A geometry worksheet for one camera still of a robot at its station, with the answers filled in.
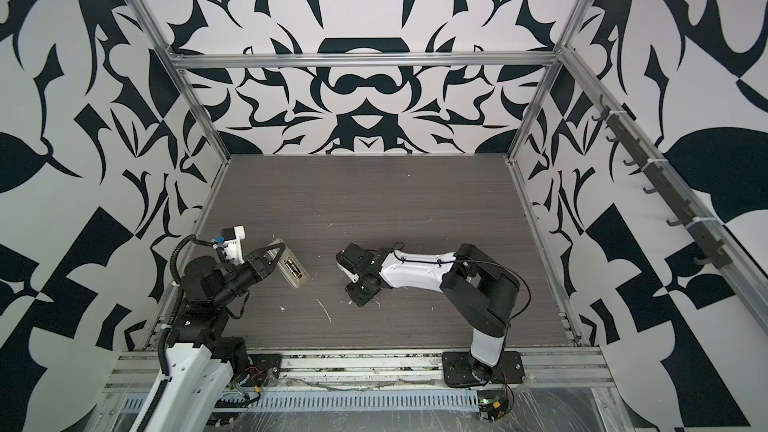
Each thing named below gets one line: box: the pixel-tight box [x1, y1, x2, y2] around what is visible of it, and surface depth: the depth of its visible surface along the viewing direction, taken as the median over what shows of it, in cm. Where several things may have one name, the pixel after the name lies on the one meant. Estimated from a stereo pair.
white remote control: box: [268, 238, 310, 288], surface depth 77 cm
